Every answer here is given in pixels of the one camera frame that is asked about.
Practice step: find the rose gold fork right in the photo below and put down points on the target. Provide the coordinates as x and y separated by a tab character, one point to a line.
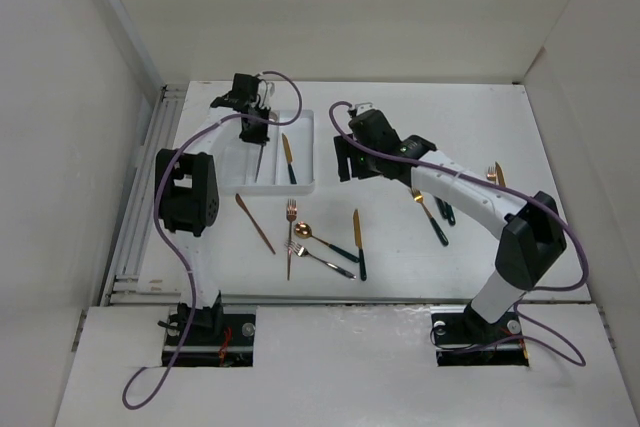
491	175

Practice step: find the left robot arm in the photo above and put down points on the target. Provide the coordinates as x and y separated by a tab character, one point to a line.
187	198

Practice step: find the white cutlery tray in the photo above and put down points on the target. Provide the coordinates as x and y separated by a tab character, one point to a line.
237	164

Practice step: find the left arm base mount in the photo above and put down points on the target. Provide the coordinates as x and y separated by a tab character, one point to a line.
225	334

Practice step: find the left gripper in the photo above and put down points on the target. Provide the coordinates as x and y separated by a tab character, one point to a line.
258	137

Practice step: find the silver spoon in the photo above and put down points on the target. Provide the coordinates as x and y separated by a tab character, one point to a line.
259	162

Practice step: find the rose gold knife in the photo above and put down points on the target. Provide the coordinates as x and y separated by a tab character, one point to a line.
240	202

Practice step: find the gold fork green handle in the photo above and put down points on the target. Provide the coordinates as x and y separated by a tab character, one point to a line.
419	198

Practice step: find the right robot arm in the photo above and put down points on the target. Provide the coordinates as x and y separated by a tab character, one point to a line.
530	237

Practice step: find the gold knife green handle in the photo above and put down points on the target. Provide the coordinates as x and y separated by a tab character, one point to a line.
289	159
359	245
500	175

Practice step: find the silver rose fork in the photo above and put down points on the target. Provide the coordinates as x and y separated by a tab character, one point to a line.
303	252

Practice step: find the rose gold fork long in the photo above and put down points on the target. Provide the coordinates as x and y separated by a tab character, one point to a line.
291	216

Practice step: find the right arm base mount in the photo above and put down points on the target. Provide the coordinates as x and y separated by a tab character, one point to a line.
461	342

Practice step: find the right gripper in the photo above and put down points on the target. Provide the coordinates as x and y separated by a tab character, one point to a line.
344	152

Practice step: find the gold spoon green handle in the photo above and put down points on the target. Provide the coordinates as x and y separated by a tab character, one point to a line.
304	231
446	211

